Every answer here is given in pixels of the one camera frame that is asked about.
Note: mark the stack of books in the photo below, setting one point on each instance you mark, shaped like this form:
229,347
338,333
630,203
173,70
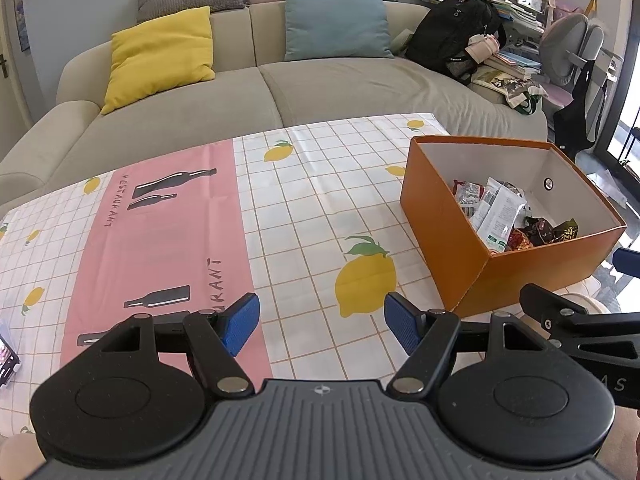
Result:
517,65

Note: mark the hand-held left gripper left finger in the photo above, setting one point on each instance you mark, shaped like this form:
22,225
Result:
240,322

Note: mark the person's cream trouser leg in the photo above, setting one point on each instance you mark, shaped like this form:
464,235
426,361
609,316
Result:
585,295

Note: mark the white and green snack packet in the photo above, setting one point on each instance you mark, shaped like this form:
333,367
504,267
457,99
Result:
500,215

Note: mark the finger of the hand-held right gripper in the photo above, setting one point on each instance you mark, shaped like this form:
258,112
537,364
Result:
627,262
560,312

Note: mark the black garment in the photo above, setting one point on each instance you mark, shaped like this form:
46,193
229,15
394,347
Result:
572,120

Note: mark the printed tote bag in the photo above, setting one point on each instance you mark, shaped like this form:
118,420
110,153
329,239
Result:
510,90

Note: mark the orange cardboard box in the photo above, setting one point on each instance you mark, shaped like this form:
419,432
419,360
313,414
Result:
450,240

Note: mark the yellow pillow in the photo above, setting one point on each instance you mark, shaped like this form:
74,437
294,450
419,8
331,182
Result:
160,55

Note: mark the clear candy packet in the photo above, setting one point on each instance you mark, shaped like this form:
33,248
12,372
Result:
467,196

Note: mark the grey desk chair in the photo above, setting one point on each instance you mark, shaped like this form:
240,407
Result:
565,45

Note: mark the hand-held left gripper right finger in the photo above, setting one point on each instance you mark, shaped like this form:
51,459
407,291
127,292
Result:
405,322

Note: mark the light blue pillow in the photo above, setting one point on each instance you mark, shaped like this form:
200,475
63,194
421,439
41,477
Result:
335,20

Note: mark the dark brown snack packet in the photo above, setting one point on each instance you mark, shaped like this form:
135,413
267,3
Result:
547,232

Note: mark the pale pink pouch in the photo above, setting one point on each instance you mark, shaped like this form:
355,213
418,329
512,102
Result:
482,50

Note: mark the black backpack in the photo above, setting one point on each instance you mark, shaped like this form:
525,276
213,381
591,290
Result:
450,35

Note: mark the red snack packet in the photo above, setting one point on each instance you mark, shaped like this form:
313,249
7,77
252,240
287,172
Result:
520,241

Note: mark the smartphone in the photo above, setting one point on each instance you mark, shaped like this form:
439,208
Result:
7,360

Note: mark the beige sofa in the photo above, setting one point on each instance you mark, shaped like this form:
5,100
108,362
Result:
350,90

